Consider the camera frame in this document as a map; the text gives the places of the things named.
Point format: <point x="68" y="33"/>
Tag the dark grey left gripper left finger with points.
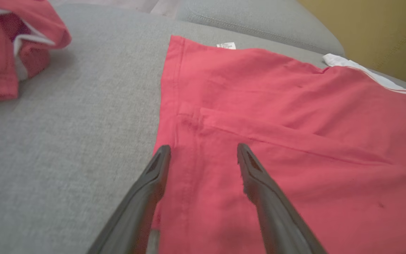
<point x="136" y="208"/>

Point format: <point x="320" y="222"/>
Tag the red t-shirt with white sleeves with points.
<point x="294" y="116"/>

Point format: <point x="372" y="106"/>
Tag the long yellow sofa back cushion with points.
<point x="375" y="31"/>

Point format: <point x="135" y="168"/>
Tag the rounded grey sofa seat cushion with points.
<point x="259" y="21"/>

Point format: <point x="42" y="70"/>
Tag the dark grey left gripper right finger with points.
<point x="277" y="215"/>

